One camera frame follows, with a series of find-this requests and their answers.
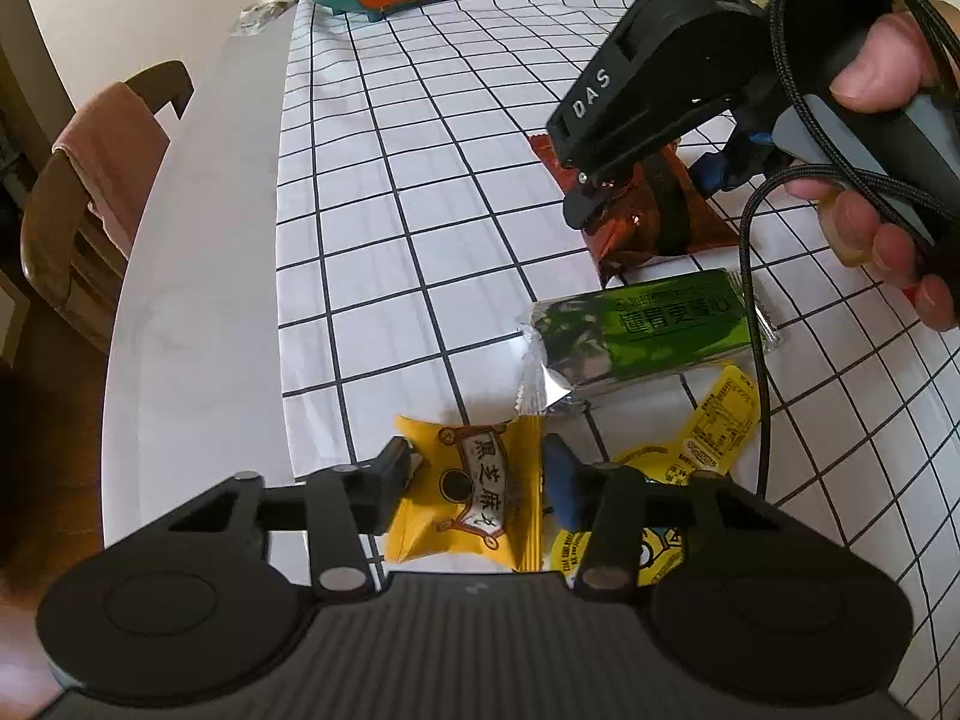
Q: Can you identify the brown foil snack packet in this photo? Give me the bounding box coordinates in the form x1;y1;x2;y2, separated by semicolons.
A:
529;135;737;286

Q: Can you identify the yellow sesame snack packet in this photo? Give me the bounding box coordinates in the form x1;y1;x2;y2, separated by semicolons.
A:
386;416;544;572

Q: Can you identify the right hand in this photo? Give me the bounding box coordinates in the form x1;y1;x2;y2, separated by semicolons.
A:
781;11;960;334

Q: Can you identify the yellow cartoon snack packet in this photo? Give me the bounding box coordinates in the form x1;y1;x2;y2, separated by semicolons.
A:
542;364;760;582

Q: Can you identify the green snack packet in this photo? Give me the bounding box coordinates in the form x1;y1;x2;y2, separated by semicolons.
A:
516;268;779;415

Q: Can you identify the wooden chair with pink cushion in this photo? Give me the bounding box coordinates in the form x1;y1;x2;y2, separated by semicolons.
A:
20;60;194;353

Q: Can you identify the black cable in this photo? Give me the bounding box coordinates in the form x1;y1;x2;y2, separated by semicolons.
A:
737;164;960;504

